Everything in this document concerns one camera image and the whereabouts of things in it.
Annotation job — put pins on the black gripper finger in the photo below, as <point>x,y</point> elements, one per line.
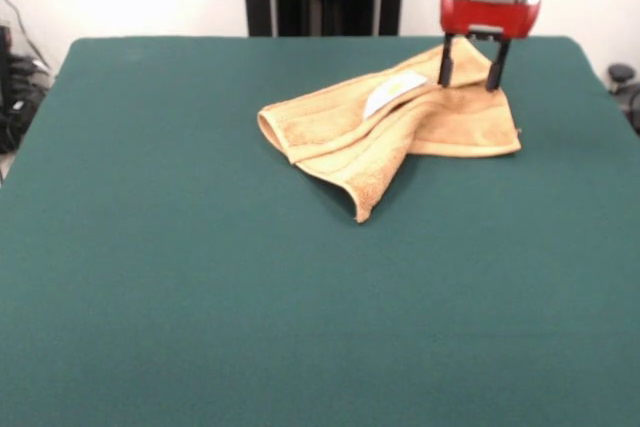
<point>445,72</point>
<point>496,77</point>

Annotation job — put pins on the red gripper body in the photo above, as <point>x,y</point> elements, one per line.
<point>490,14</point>

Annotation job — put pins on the tan towel with white label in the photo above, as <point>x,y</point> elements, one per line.
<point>325,122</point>

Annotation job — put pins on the dark stand base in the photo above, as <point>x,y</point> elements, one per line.
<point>621,73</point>

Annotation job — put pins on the dark green table cloth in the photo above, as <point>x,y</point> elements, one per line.
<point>200,297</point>

